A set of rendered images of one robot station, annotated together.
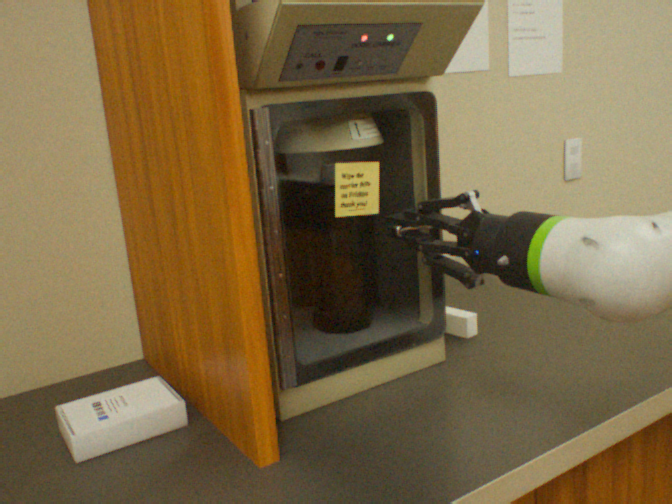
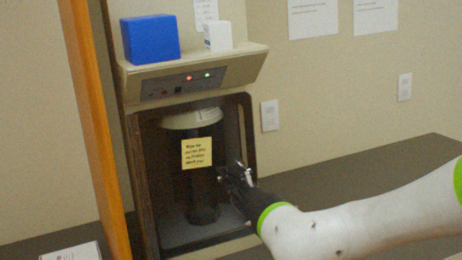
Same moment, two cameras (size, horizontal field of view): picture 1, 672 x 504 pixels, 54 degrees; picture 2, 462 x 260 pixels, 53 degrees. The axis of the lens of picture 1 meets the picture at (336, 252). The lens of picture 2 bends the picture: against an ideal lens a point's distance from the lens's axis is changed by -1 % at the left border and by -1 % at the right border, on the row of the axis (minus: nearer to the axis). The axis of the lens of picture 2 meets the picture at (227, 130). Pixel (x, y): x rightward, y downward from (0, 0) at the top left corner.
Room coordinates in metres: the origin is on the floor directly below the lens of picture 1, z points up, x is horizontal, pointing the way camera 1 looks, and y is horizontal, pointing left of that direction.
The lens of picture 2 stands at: (-0.08, -0.32, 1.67)
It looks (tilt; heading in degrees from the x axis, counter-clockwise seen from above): 19 degrees down; 11
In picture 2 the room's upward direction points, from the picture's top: 5 degrees counter-clockwise
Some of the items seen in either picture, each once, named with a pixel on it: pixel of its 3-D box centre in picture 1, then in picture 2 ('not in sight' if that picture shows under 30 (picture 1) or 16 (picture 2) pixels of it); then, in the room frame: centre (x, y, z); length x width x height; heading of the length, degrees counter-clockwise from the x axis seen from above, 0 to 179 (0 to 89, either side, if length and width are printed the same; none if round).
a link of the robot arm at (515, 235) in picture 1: (536, 251); (272, 216); (0.75, -0.23, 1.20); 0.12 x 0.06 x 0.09; 122
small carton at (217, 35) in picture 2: not in sight; (217, 35); (0.94, -0.12, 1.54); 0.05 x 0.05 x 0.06; 27
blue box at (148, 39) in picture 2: not in sight; (149, 38); (0.86, 0.01, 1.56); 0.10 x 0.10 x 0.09; 32
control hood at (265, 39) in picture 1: (369, 41); (195, 75); (0.91, -0.07, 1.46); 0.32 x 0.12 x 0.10; 122
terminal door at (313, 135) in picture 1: (362, 235); (201, 178); (0.95, -0.04, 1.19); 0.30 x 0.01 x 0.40; 121
